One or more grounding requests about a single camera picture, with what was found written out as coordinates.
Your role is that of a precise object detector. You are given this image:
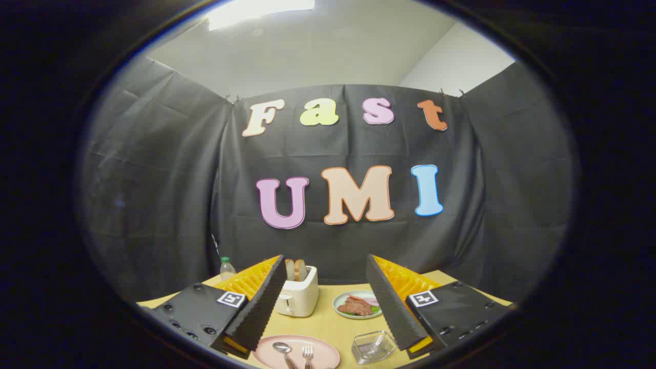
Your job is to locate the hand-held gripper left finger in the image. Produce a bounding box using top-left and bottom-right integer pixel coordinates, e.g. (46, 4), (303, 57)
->
(149, 255), (288, 359)

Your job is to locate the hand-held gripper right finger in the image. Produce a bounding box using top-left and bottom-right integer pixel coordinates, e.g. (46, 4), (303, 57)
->
(366, 254), (513, 359)

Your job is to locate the metal spoon with wooden handle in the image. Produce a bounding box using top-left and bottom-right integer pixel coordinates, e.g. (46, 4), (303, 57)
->
(272, 342), (297, 369)

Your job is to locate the brown steak piece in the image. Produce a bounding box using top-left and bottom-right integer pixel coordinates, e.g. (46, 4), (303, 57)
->
(337, 296), (374, 316)

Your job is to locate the cream white toaster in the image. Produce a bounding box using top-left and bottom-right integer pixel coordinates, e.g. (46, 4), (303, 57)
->
(274, 265), (319, 317)

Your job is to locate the perforated metal basket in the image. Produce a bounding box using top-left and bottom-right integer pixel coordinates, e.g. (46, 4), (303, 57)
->
(352, 331), (398, 365)

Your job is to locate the pale green plate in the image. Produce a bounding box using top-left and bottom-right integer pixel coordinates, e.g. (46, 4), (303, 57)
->
(333, 291), (382, 320)

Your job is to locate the pink round plate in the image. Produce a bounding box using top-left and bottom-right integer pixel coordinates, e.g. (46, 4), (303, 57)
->
(253, 335), (341, 369)

